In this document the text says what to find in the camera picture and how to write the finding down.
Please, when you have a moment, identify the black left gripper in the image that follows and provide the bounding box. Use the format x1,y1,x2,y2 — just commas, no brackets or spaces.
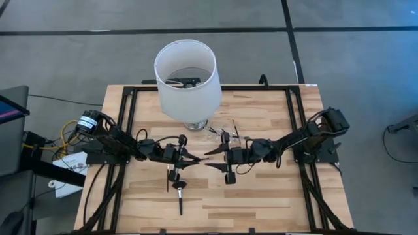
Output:
161,134,201,183

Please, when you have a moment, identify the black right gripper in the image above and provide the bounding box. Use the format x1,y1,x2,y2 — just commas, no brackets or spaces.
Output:
203,130,253,185

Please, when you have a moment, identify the clear acrylic brush organizer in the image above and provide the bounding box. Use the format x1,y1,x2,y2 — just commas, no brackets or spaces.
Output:
204,125,251,146

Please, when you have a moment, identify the thin black brush white tip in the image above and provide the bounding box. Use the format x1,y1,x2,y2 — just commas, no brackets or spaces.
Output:
232,119,242,140

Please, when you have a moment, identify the silver lamp base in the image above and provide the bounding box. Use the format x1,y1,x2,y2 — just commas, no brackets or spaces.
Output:
182,119,209,132

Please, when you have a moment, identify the white lampshade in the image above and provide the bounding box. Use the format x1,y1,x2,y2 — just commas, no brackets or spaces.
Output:
153,39,223,124

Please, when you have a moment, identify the white paper sheet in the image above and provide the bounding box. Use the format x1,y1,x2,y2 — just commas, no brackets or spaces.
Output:
48,151,89,199

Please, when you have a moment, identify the monitor with lit screen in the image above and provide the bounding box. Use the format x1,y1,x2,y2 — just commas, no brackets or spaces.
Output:
0,94,31,125

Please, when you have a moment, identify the black stand foot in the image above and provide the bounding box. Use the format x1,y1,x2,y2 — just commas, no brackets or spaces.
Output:
387,112,418,134

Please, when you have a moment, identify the black metal table frame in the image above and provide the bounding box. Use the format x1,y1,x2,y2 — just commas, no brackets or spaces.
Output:
78,85,357,235

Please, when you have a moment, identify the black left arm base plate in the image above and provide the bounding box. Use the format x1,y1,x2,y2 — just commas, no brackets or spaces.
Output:
85,143,131,165

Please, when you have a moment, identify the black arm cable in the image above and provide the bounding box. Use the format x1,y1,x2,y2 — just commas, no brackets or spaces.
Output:
82,163,109,229

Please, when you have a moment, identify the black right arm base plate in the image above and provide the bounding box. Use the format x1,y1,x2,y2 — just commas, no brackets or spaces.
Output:
293,138,343,164

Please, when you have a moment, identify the yellow cable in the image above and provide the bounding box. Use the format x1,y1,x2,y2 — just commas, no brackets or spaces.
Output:
22,119,81,156

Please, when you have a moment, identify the black floor cable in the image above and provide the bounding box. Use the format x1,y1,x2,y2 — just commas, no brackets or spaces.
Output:
27,93,104,107
382,125,418,164

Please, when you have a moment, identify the black cart frame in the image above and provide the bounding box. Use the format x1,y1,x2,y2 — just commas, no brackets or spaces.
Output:
20,130,86,189

